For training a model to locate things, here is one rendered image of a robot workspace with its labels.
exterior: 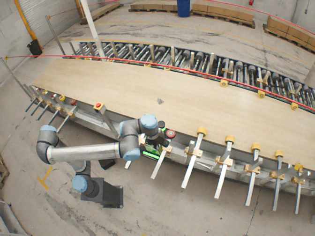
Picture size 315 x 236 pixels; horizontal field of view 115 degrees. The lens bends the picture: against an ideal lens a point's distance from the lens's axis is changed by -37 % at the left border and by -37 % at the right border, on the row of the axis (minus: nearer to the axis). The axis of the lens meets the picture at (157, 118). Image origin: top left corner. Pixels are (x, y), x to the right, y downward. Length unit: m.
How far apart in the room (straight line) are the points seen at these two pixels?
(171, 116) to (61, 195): 2.07
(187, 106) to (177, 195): 1.15
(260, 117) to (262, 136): 0.22
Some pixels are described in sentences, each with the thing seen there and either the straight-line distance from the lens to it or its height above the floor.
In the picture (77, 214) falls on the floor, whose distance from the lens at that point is 2.48.
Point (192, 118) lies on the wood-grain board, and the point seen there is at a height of 0.90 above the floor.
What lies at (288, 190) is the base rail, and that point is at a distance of 1.80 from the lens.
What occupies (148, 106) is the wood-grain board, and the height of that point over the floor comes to 0.90.
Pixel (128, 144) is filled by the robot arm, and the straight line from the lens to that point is 0.82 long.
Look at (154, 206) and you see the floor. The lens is 2.10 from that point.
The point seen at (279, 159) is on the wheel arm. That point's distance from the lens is 1.48.
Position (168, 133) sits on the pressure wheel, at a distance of 1.35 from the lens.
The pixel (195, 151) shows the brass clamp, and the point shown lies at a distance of 1.21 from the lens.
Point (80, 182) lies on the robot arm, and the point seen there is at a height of 0.87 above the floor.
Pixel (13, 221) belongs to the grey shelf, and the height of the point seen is 0.14.
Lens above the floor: 2.08
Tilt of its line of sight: 55 degrees down
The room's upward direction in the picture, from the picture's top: 10 degrees counter-clockwise
